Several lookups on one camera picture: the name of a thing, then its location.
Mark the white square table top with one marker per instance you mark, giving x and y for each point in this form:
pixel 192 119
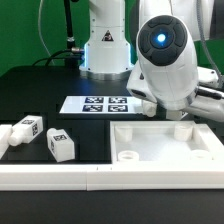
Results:
pixel 163 141

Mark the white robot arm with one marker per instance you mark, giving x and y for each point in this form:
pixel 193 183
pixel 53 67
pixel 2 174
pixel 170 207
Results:
pixel 166 72

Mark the white marker tag sheet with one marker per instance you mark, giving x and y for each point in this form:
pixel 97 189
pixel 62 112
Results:
pixel 101 105

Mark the white U-shaped fence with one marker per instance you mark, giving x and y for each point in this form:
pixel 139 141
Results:
pixel 114 176

